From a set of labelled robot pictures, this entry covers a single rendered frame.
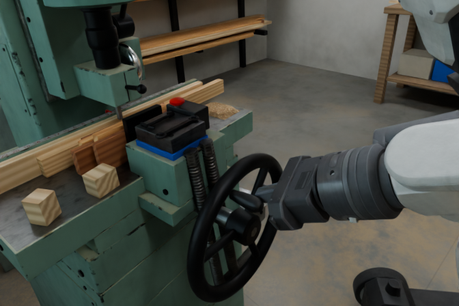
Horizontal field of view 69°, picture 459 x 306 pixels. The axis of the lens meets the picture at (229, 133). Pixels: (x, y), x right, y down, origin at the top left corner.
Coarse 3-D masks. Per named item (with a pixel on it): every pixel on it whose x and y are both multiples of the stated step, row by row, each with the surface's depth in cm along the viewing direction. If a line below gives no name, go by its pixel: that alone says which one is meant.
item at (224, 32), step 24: (144, 0) 265; (168, 0) 335; (240, 0) 397; (216, 24) 368; (240, 24) 361; (264, 24) 400; (144, 48) 284; (168, 48) 296; (192, 48) 312; (240, 48) 426
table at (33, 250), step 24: (216, 120) 84; (240, 120) 85; (72, 168) 67; (120, 168) 66; (24, 192) 61; (72, 192) 60; (120, 192) 60; (144, 192) 64; (0, 216) 55; (24, 216) 55; (72, 216) 54; (96, 216) 57; (120, 216) 61; (168, 216) 59; (0, 240) 51; (24, 240) 50; (48, 240) 51; (72, 240) 55; (24, 264) 49; (48, 264) 52
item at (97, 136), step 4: (164, 108) 75; (116, 124) 67; (120, 124) 67; (108, 128) 66; (112, 128) 66; (116, 128) 66; (120, 128) 67; (96, 132) 64; (100, 132) 64; (104, 132) 64; (108, 132) 65; (112, 132) 65; (96, 136) 63; (100, 136) 64; (104, 136) 64; (96, 140) 64
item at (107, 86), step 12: (84, 72) 71; (96, 72) 68; (108, 72) 67; (120, 72) 67; (132, 72) 69; (84, 84) 73; (96, 84) 69; (108, 84) 66; (120, 84) 68; (132, 84) 70; (96, 96) 71; (108, 96) 68; (120, 96) 68; (132, 96) 71
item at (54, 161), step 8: (216, 80) 100; (200, 88) 94; (208, 88) 96; (216, 88) 99; (184, 96) 89; (192, 96) 91; (200, 96) 94; (208, 96) 97; (72, 144) 68; (48, 152) 65; (56, 152) 65; (64, 152) 66; (40, 160) 63; (48, 160) 64; (56, 160) 65; (64, 160) 67; (72, 160) 68; (40, 168) 65; (48, 168) 64; (56, 168) 66; (64, 168) 67; (48, 176) 65
